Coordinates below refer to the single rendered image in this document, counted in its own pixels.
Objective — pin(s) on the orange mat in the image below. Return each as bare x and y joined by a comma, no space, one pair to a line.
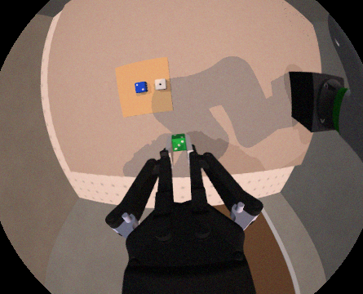
151,101

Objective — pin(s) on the blue die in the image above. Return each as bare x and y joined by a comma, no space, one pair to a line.
141,87

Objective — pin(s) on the green die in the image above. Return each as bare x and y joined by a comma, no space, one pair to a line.
178,142

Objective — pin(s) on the white die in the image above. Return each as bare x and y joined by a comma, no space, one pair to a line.
160,84

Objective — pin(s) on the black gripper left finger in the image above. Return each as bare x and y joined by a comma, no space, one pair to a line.
125,216

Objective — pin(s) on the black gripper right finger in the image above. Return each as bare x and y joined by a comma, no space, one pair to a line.
243,207

